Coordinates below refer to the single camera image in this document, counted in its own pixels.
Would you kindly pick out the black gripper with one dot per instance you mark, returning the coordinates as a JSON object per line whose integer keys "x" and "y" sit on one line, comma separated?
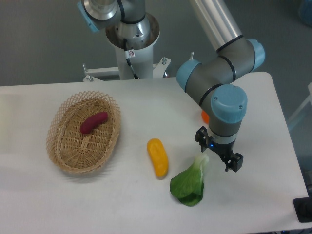
{"x": 221, "y": 145}

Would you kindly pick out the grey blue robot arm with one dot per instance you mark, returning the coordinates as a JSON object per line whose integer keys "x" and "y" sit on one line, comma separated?
{"x": 209, "y": 85}

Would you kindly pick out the purple sweet potato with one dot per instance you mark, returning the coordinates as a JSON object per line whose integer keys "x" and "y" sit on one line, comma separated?
{"x": 92, "y": 122}

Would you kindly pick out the woven wicker basket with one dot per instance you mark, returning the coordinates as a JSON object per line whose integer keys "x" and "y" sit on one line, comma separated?
{"x": 79, "y": 153}

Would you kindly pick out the orange toy vegetable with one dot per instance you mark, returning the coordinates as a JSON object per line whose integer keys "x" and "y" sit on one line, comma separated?
{"x": 205, "y": 117}

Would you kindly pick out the green bok choy toy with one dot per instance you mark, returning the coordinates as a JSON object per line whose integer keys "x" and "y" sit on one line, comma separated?
{"x": 188, "y": 186}

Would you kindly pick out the yellow pepper toy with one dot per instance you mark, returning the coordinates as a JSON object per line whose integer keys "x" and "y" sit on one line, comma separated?
{"x": 158, "y": 157}

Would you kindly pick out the black device at edge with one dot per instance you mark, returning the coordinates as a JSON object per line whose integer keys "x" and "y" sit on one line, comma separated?
{"x": 303, "y": 209}

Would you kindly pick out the white frame at right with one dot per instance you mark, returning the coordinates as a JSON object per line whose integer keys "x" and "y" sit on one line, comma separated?
{"x": 302, "y": 110}

